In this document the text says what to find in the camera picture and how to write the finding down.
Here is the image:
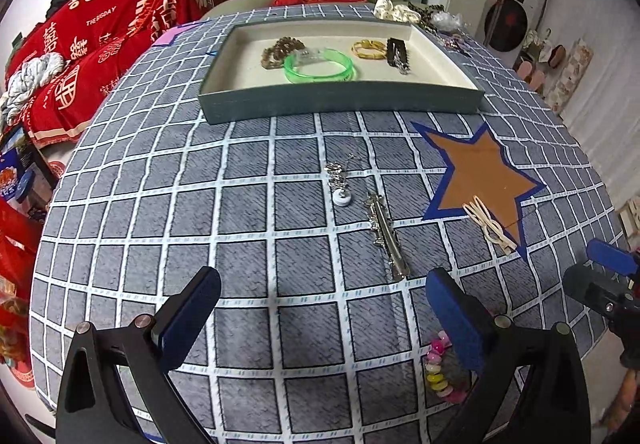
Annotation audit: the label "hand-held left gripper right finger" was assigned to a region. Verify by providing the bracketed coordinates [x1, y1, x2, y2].
[425, 267, 593, 444]

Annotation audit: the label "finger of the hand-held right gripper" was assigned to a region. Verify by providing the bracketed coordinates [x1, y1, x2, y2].
[586, 239, 640, 277]

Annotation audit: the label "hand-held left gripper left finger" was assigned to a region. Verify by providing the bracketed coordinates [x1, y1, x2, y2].
[55, 265, 222, 444]

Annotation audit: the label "silver metal hair clip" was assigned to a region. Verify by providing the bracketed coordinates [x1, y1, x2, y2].
[364, 191, 412, 282]

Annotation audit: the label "grey shallow tray box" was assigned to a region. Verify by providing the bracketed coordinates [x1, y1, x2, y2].
[197, 21, 486, 125]

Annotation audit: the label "brown bead bracelet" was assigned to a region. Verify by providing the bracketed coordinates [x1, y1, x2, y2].
[261, 37, 307, 70]

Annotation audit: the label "green translucent bracelet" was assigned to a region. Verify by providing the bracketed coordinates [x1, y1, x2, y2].
[284, 47, 358, 85]

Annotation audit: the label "black comb hair clip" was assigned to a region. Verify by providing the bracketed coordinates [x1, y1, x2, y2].
[385, 38, 412, 75]

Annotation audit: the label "yellow bracelet with flower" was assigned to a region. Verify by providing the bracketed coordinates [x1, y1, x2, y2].
[351, 38, 388, 60]

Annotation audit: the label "person's right hand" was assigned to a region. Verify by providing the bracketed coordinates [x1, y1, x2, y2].
[607, 366, 640, 444]

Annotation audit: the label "cream hair clip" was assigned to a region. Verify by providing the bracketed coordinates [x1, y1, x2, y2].
[462, 195, 516, 255]

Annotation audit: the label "blue checked tablecloth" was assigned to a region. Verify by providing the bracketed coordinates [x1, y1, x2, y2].
[29, 2, 633, 440]

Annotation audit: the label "brown star paper marker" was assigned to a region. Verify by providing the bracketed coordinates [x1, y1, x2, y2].
[411, 121, 547, 261]

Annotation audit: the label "red gift bags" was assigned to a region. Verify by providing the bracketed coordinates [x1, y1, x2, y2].
[0, 197, 46, 390]

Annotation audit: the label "patterned standing board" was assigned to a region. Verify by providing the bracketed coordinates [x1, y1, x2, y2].
[545, 38, 595, 112]

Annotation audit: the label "rack of slippers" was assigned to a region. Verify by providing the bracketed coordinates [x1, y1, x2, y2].
[515, 27, 568, 88]

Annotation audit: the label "blue printed box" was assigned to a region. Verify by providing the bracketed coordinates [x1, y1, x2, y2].
[0, 124, 56, 222]

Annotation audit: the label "white curtain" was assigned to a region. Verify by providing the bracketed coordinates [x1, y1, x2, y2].
[540, 0, 640, 175]

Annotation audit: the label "white washing machine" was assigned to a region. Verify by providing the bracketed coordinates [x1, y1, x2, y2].
[475, 0, 543, 52]

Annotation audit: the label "pink paper marker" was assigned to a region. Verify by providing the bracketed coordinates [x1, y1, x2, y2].
[152, 24, 188, 48]

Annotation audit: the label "grey white crumpled cloth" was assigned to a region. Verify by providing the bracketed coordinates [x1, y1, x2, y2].
[0, 52, 68, 130]

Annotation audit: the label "clear sheer scrunchie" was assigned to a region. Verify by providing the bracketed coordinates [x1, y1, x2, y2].
[430, 10, 466, 32]

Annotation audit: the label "dark patterned scrunchie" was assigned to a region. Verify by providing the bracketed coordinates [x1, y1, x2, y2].
[407, 0, 446, 32]

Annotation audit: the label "red printed sofa blanket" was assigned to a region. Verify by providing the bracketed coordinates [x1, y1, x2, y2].
[5, 0, 241, 147]

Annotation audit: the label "white satin scrunchie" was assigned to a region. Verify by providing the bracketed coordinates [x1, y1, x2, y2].
[374, 0, 418, 22]

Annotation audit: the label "colourful bead bracelet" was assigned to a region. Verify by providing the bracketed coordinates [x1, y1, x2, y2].
[422, 330, 471, 406]

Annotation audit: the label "purple hair ties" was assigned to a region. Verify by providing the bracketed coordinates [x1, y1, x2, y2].
[440, 32, 471, 56]

